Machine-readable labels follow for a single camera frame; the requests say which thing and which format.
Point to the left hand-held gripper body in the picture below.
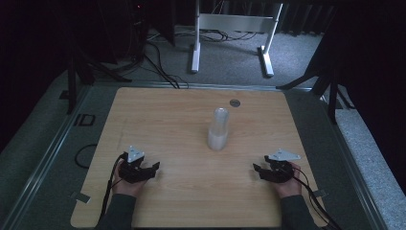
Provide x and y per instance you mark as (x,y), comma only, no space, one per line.
(135,171)

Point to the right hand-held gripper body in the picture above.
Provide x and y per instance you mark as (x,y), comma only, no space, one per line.
(281,171)

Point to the stack of translucent plastic cups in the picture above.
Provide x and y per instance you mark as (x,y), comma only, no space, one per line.
(218,134)

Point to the person's left hand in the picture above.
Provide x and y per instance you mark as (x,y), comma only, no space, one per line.
(126,188)

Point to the person's right hand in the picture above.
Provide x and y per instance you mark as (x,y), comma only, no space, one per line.
(291,188)

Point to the grey tape piece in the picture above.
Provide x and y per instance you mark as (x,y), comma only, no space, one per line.
(320,193)
(80,197)

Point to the round grey table grommet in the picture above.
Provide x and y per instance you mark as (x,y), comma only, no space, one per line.
(235,103)

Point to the black tripod stand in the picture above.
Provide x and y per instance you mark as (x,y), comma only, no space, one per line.
(72,83)
(332,92)

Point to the dark equipment rack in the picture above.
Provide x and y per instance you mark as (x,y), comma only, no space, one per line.
(140,28)

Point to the metal frame rail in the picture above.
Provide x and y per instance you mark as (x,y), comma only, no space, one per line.
(41,159)
(354,159)

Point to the white metal desk frame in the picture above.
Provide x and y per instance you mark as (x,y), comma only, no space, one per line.
(236,22)

